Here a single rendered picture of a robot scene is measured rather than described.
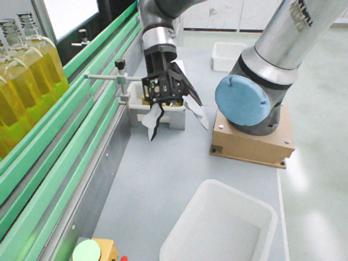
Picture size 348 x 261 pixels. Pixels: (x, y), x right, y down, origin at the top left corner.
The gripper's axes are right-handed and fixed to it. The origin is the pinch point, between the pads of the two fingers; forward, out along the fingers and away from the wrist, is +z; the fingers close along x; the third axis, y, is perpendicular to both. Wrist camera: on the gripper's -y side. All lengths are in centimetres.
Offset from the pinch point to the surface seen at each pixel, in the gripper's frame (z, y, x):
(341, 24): -168, -448, 139
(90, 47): -39, -13, -35
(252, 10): -197, -337, 9
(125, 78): -19.2, -2.8, -14.9
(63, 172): 3.6, 21.0, -13.8
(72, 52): -44, -18, -51
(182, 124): -5.3, -22.6, -8.4
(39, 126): -6.4, 18.4, -22.9
